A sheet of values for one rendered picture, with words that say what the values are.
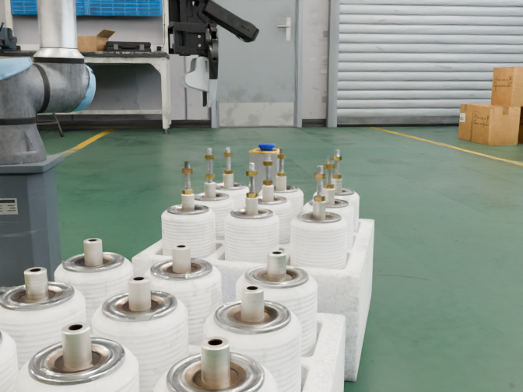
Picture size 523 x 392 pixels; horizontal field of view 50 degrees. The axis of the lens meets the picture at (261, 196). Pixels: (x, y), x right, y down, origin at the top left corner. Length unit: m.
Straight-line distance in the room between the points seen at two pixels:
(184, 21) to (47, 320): 0.64
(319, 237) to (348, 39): 5.50
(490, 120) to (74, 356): 4.40
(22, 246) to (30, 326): 0.76
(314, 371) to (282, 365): 0.08
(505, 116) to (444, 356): 3.81
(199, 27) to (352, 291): 0.54
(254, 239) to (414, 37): 5.75
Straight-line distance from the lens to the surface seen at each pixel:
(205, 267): 0.69
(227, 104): 6.19
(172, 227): 0.98
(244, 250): 0.95
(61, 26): 1.44
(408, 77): 6.55
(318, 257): 0.92
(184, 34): 1.06
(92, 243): 0.73
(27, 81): 1.37
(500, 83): 4.94
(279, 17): 6.29
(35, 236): 1.36
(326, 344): 0.67
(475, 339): 1.17
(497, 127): 4.76
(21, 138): 1.36
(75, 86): 1.43
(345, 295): 0.91
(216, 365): 0.44
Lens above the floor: 0.47
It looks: 11 degrees down
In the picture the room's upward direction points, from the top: straight up
